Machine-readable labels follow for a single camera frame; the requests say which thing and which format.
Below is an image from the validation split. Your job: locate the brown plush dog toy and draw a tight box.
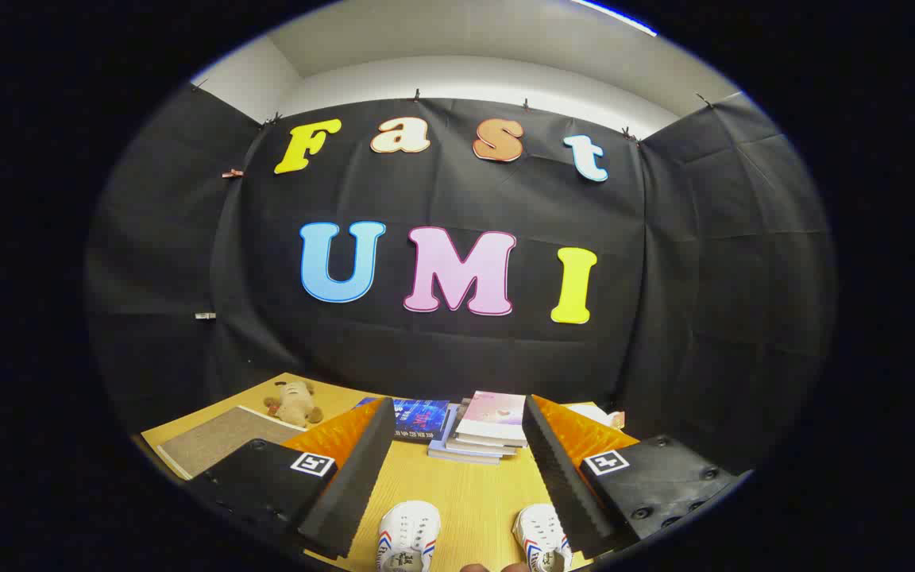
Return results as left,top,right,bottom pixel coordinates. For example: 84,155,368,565
264,380,325,427

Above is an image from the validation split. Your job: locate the black backdrop cloth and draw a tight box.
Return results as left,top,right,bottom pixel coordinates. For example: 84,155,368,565
84,82,836,477

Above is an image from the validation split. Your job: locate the white canvas shoe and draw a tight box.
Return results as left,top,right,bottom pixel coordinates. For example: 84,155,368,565
512,503,574,572
376,500,442,572

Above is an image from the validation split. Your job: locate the dark blue book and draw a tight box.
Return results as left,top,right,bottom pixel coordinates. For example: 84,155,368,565
356,397,452,442

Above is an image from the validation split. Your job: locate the white plush toy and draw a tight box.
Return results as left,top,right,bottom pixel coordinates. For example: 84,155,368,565
567,402,627,431

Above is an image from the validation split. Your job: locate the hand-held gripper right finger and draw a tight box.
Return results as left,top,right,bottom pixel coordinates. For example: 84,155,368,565
521,394,754,559

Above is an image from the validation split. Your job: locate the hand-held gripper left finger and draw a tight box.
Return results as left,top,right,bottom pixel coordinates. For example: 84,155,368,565
186,397,397,561

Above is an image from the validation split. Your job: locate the pale blue book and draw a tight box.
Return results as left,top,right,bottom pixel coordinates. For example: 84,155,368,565
427,404,502,466

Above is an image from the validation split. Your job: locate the beige fabric storage box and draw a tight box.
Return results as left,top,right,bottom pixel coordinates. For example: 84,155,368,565
156,405,307,481

